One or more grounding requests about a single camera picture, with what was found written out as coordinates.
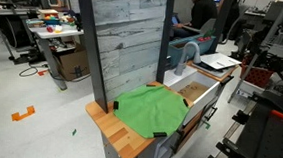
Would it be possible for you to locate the grey tap faucet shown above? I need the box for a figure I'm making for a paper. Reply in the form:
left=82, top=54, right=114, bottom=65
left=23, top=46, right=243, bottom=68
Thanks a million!
left=174, top=39, right=203, bottom=78

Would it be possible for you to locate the green cloth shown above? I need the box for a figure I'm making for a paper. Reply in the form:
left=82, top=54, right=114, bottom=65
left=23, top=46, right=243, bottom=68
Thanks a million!
left=110, top=81, right=193, bottom=142

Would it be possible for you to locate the teal plastic bin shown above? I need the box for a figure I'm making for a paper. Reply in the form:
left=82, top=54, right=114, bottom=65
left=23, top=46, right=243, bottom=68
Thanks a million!
left=166, top=31, right=218, bottom=72

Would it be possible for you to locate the white sink basin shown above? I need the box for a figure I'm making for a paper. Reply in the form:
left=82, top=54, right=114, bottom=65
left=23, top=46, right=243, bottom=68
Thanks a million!
left=160, top=64, right=224, bottom=129

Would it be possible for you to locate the cardboard box with black print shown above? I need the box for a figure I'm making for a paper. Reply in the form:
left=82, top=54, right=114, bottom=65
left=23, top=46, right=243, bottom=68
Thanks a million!
left=54, top=47, right=93, bottom=83

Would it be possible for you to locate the wooden board under laptop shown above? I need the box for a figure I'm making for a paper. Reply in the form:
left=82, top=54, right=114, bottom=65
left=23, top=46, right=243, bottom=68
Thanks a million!
left=184, top=56, right=241, bottom=85

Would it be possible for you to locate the grey toy kitchen cabinet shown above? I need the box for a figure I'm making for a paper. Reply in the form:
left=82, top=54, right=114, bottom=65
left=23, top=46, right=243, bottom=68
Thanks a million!
left=99, top=73, right=227, bottom=158

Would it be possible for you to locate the white laptop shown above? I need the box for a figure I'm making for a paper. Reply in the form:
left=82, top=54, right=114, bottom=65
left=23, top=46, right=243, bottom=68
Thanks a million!
left=198, top=51, right=243, bottom=72

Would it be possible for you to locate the person in black shirt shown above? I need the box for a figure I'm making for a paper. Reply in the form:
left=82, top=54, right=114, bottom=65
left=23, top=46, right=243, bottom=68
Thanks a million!
left=169, top=0, right=220, bottom=42

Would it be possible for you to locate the white table with toys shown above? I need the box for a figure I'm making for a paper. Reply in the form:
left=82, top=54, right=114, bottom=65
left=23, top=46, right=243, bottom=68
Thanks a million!
left=23, top=7, right=87, bottom=93

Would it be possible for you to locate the red mesh basket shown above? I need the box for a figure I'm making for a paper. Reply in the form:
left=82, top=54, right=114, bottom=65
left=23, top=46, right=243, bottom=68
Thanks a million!
left=239, top=63, right=276, bottom=90

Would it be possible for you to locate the grey tripod pole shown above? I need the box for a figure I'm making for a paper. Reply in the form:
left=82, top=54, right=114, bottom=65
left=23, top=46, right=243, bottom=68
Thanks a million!
left=227, top=0, right=283, bottom=108

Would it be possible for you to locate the orange floor tape marker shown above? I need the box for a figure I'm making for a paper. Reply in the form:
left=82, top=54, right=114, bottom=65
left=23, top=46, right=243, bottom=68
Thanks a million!
left=10, top=103, right=36, bottom=124

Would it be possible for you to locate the black perforated workbench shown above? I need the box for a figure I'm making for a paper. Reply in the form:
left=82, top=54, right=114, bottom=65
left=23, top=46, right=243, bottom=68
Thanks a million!
left=199, top=84, right=283, bottom=158

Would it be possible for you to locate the wood-panel backsplash with dark frame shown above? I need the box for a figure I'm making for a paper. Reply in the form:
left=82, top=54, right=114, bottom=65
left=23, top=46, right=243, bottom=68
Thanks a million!
left=67, top=0, right=176, bottom=118

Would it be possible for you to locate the black cabinet handle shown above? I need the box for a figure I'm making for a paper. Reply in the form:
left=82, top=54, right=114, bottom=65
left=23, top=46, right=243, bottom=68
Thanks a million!
left=204, top=106, right=219, bottom=123

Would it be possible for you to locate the black floor cable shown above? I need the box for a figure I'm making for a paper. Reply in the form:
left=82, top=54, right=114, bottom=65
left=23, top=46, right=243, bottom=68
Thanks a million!
left=17, top=60, right=50, bottom=80

